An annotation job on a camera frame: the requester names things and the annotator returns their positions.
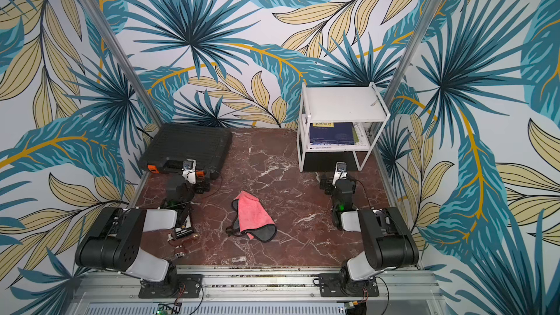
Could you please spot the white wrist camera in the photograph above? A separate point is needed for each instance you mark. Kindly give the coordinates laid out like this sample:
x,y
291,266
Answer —
x,y
190,169
340,171

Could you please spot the aluminium front rail frame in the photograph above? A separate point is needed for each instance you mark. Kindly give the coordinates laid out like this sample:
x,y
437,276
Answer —
x,y
267,290

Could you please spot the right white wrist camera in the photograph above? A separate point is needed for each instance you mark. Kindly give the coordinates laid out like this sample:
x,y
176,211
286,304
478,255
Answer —
x,y
340,171

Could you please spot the black card with yellow pattern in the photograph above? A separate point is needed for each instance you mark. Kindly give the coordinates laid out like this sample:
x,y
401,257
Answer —
x,y
184,226

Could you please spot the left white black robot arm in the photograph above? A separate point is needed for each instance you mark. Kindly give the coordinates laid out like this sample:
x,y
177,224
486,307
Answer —
x,y
113,242

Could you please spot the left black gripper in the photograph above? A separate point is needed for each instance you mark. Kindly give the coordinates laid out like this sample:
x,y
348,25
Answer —
x,y
200,188

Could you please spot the dark blue book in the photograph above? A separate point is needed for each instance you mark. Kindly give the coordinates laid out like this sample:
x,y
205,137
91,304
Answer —
x,y
332,133

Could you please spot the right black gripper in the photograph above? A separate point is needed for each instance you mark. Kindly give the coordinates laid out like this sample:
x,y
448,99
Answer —
x,y
328,184

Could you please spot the black plastic tool case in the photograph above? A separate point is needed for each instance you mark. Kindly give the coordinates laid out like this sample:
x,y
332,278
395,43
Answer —
x,y
175,143

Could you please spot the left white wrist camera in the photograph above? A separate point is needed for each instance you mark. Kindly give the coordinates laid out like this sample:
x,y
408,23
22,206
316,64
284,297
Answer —
x,y
190,169

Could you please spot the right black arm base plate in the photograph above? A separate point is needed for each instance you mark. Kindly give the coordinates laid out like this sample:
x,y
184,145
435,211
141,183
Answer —
x,y
337,285

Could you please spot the pink cloth with black trim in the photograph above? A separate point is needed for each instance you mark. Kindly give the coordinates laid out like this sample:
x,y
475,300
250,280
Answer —
x,y
252,220

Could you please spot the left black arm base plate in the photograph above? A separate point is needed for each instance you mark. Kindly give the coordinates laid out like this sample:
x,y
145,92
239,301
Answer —
x,y
187,286

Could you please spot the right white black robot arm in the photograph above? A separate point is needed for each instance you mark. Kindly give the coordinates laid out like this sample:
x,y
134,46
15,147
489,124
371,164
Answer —
x,y
387,242

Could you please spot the white green booklet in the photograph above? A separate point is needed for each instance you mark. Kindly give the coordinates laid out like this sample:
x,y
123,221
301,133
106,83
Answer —
x,y
360,135

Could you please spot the white two-tier bookshelf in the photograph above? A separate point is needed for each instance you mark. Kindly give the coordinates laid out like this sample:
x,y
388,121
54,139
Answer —
x,y
339,104

